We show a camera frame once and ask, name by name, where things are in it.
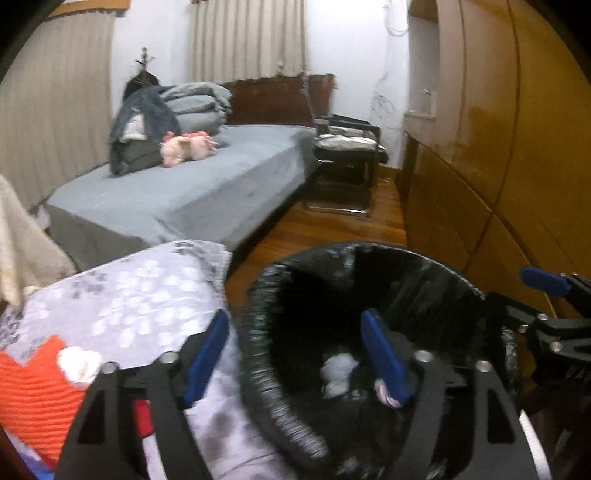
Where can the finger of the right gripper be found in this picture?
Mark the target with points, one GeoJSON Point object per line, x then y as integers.
{"type": "Point", "coordinates": [550, 283]}

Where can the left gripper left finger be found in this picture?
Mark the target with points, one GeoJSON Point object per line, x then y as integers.
{"type": "Point", "coordinates": [205, 358]}

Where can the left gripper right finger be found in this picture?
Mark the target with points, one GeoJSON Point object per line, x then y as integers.
{"type": "Point", "coordinates": [386, 361]}

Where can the pink face mask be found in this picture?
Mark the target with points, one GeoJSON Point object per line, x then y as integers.
{"type": "Point", "coordinates": [384, 396]}

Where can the grey sock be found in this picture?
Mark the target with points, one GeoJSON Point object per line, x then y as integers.
{"type": "Point", "coordinates": [335, 374]}

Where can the orange foam net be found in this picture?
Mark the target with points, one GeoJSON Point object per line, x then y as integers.
{"type": "Point", "coordinates": [37, 404]}

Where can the red sock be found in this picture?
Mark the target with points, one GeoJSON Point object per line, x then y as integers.
{"type": "Point", "coordinates": [143, 418]}

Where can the white tissue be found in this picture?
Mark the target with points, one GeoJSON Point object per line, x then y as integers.
{"type": "Point", "coordinates": [79, 366]}

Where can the grey floral quilt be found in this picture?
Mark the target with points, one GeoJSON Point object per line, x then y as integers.
{"type": "Point", "coordinates": [133, 309]}

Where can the brown wooden wardrobe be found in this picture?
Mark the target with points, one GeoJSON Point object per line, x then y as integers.
{"type": "Point", "coordinates": [501, 180]}

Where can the bed with grey sheet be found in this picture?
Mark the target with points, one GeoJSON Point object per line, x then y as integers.
{"type": "Point", "coordinates": [225, 198]}

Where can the beige quilt over chair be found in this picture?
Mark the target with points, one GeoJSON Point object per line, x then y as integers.
{"type": "Point", "coordinates": [30, 259]}

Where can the black metal chair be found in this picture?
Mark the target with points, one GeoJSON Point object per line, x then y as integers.
{"type": "Point", "coordinates": [348, 152]}

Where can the pink plush pig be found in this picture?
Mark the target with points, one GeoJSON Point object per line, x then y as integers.
{"type": "Point", "coordinates": [176, 149]}

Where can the folded grey blanket pile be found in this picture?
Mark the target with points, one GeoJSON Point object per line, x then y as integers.
{"type": "Point", "coordinates": [147, 115]}

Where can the dark wooden headboard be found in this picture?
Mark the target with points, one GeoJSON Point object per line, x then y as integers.
{"type": "Point", "coordinates": [281, 100]}

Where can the wooden coat stand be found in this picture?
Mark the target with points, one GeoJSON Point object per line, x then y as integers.
{"type": "Point", "coordinates": [143, 78]}

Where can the left beige curtain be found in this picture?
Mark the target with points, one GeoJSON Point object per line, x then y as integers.
{"type": "Point", "coordinates": [55, 105]}

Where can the beige curtain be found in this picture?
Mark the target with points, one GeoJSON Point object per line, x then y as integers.
{"type": "Point", "coordinates": [55, 105]}
{"type": "Point", "coordinates": [231, 40]}

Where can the right beige curtain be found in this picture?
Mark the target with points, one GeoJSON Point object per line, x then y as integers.
{"type": "Point", "coordinates": [231, 40]}

